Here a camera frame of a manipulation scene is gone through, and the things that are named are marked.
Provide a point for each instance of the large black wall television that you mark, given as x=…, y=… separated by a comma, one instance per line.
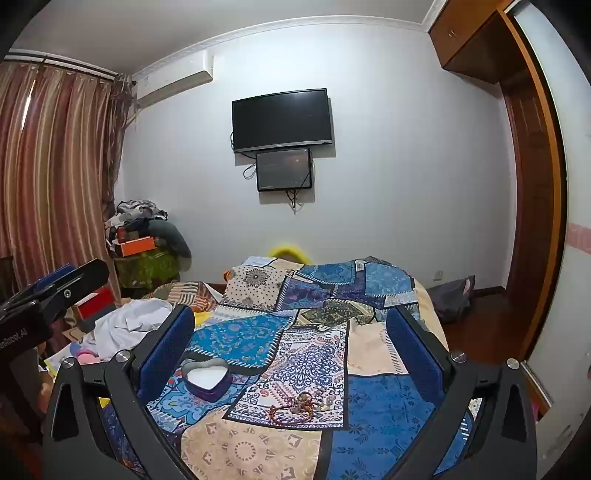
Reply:
x=282, y=120

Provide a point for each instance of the small black wall monitor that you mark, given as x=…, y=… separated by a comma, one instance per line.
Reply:
x=283, y=169

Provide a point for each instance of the orange striped bedding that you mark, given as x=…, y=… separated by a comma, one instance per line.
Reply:
x=184, y=295

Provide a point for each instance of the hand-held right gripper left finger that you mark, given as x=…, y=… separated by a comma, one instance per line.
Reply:
x=167, y=353

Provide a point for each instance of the yellow plastic object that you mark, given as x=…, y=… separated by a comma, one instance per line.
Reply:
x=290, y=254

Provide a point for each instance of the patchwork printed blanket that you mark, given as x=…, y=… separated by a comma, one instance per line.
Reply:
x=323, y=350

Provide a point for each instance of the striped brown curtain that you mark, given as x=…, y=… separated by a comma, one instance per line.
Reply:
x=55, y=175

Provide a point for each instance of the wooden door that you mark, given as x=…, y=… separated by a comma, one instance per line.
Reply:
x=531, y=184

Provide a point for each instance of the green patterned cloth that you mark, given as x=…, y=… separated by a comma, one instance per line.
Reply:
x=147, y=270

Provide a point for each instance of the pile of clothes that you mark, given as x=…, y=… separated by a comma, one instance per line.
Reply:
x=147, y=226

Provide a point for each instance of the yellow printed cloth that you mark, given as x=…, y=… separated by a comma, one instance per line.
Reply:
x=203, y=319

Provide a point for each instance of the red box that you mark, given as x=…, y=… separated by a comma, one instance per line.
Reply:
x=92, y=302

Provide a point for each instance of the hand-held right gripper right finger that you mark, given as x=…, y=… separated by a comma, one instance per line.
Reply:
x=415, y=357

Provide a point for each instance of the white air conditioner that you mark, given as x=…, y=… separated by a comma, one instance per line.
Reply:
x=175, y=78

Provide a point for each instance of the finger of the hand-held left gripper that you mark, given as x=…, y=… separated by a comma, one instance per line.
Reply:
x=83, y=277
x=55, y=277

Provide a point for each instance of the orange box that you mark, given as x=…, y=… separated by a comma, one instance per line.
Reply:
x=136, y=245

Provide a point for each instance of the pink garment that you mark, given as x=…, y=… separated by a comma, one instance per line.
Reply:
x=87, y=357

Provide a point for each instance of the wooden overhead cabinet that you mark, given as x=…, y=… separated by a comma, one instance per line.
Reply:
x=466, y=41

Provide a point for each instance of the purple heart-shaped jewelry box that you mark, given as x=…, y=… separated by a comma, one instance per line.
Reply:
x=206, y=378

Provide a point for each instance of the white wardrobe door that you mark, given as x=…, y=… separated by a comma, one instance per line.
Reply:
x=572, y=207

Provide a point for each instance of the white cloth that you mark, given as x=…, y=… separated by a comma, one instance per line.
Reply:
x=131, y=321

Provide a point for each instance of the dark bag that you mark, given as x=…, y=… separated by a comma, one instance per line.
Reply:
x=450, y=297

